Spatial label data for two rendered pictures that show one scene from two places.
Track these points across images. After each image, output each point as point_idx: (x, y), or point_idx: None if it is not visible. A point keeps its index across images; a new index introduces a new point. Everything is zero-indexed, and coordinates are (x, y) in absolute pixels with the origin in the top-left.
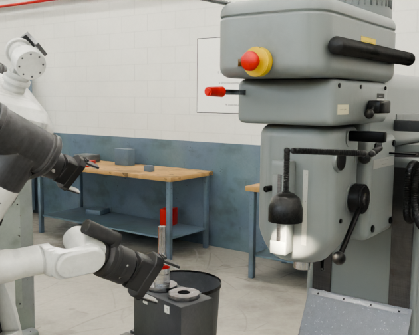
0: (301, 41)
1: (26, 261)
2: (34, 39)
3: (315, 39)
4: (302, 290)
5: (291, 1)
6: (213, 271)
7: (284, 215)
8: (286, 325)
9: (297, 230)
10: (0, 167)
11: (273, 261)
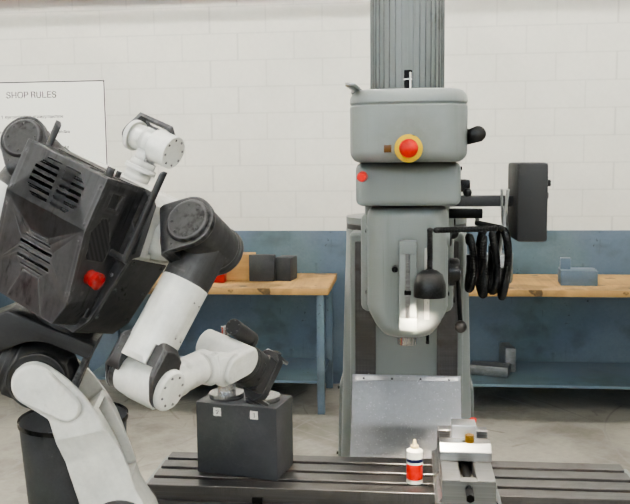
0: (450, 130)
1: (198, 370)
2: (163, 122)
3: (460, 128)
4: (162, 412)
5: (440, 93)
6: (29, 409)
7: (437, 290)
8: (168, 455)
9: (419, 306)
10: (202, 267)
11: (102, 384)
